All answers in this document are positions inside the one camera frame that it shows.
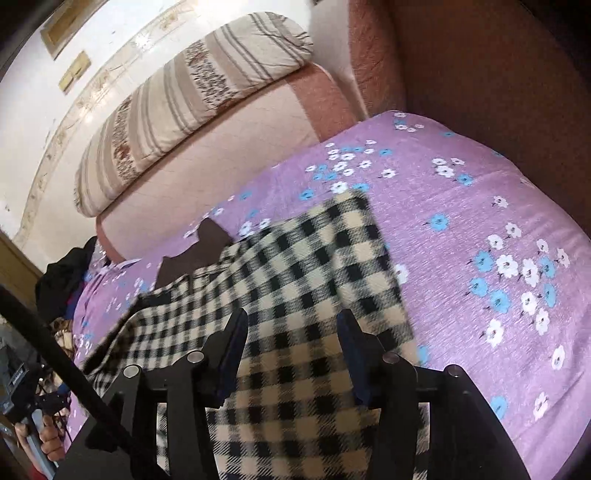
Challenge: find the large beige wall frame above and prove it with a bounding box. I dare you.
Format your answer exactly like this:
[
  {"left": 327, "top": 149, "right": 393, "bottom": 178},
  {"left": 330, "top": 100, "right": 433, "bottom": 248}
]
[{"left": 39, "top": 0, "right": 101, "bottom": 60}]

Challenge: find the wooden door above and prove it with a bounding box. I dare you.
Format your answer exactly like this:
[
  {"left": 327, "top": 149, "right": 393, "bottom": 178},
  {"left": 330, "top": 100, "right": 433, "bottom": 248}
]
[{"left": 0, "top": 230, "right": 43, "bottom": 301}]

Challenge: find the black cable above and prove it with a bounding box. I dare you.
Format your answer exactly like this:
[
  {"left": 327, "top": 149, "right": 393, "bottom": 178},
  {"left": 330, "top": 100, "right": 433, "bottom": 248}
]
[{"left": 0, "top": 285, "right": 160, "bottom": 480}]

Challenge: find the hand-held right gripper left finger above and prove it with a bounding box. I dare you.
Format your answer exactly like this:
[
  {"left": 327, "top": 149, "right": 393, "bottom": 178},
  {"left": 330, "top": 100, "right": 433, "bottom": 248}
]
[{"left": 69, "top": 307, "right": 250, "bottom": 480}]

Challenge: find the pile of dark clothes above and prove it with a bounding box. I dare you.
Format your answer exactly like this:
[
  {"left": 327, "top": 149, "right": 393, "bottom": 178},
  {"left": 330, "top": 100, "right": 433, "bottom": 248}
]
[{"left": 36, "top": 235, "right": 99, "bottom": 320}]

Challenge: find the small beige wall frame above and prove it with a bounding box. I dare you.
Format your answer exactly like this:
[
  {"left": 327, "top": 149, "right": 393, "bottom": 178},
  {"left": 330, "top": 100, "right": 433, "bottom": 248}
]
[{"left": 58, "top": 51, "right": 91, "bottom": 94}]

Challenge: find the purple floral bedsheet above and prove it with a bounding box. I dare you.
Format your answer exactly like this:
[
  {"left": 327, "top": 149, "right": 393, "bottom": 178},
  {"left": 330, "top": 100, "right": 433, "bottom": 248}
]
[{"left": 65, "top": 110, "right": 588, "bottom": 480}]

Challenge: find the brown patterned scarf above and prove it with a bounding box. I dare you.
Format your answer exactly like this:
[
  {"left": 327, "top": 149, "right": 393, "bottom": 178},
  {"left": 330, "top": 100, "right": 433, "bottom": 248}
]
[{"left": 50, "top": 318, "right": 80, "bottom": 358}]

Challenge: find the striped beige pillow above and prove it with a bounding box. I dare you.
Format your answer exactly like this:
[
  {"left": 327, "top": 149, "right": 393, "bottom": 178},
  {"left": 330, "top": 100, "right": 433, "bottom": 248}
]
[{"left": 75, "top": 13, "right": 315, "bottom": 219}]

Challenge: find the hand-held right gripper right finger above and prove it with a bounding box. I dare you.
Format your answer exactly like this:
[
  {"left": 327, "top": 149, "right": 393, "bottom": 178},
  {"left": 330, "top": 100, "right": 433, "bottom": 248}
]
[{"left": 336, "top": 308, "right": 532, "bottom": 480}]

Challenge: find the person's left hand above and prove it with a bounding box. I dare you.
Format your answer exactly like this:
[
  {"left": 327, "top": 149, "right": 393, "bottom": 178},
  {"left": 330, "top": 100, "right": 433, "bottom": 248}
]
[{"left": 14, "top": 413, "right": 68, "bottom": 462}]

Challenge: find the black beige checked coat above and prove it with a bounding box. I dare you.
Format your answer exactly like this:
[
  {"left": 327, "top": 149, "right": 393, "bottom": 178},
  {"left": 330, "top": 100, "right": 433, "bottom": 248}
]
[{"left": 81, "top": 189, "right": 432, "bottom": 480}]

